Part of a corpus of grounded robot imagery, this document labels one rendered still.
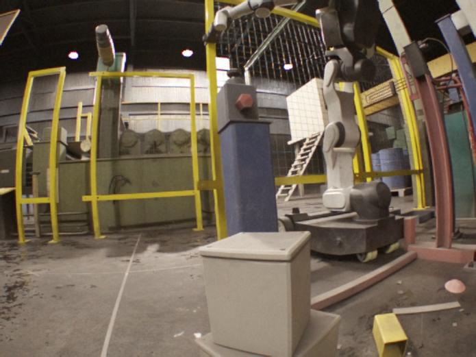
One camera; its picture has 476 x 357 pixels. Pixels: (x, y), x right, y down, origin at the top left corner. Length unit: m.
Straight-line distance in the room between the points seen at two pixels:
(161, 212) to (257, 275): 2.68
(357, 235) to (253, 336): 0.78
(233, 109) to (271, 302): 0.50
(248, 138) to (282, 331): 0.44
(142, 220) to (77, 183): 0.95
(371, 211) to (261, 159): 0.65
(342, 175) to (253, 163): 0.77
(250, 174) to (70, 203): 2.74
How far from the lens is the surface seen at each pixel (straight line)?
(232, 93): 0.67
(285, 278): 0.28
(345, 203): 1.18
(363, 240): 1.04
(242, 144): 0.58
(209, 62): 1.50
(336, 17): 1.30
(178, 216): 2.96
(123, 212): 2.96
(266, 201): 0.59
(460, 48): 1.07
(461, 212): 2.04
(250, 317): 0.33
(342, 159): 1.28
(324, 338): 0.42
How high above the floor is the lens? 0.35
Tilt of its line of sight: 4 degrees up
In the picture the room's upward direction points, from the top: 5 degrees counter-clockwise
